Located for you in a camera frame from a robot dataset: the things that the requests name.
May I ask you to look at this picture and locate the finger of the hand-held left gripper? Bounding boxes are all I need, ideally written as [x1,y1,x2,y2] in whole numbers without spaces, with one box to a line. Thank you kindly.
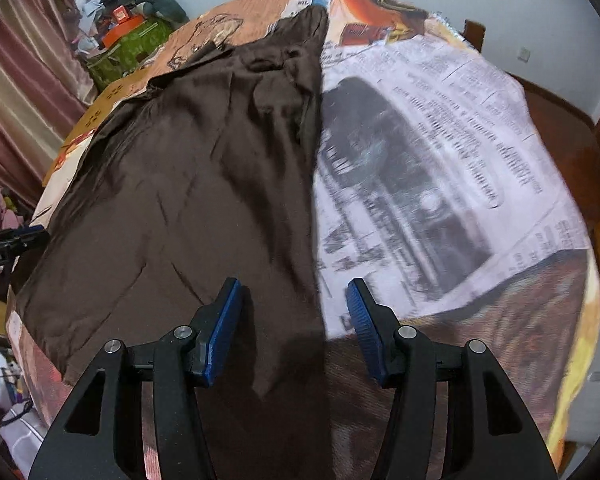
[0,226,51,257]

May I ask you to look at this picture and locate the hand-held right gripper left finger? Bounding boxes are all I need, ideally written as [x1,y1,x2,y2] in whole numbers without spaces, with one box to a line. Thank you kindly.
[28,277,244,480]

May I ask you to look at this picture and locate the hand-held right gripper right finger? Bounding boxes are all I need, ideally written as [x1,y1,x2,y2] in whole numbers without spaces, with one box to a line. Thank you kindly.
[346,278,558,480]

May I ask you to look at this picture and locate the brown pants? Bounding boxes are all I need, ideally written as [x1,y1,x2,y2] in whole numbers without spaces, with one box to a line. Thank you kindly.
[15,6,331,401]

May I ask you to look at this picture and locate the pile of mixed clothes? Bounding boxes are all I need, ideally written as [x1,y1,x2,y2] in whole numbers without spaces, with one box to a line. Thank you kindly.
[77,0,131,56]

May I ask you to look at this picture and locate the pink cloth heap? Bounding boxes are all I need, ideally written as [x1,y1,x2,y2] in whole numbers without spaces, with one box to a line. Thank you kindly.
[0,187,31,236]

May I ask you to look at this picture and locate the yellow wooden bed board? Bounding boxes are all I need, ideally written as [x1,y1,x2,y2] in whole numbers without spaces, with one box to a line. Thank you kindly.
[42,65,153,186]

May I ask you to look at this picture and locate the striped pink curtain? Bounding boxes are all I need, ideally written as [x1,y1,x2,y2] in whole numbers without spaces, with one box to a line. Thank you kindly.
[0,0,98,206]

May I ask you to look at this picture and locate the printed blanket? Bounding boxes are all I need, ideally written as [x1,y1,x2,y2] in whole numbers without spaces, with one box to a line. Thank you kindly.
[5,0,600,480]

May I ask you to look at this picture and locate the orange box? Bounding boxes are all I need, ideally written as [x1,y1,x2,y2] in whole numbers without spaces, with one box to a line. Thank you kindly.
[101,14,146,48]

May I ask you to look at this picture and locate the white bags with cables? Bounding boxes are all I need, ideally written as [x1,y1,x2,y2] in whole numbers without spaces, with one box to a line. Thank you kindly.
[0,350,46,461]

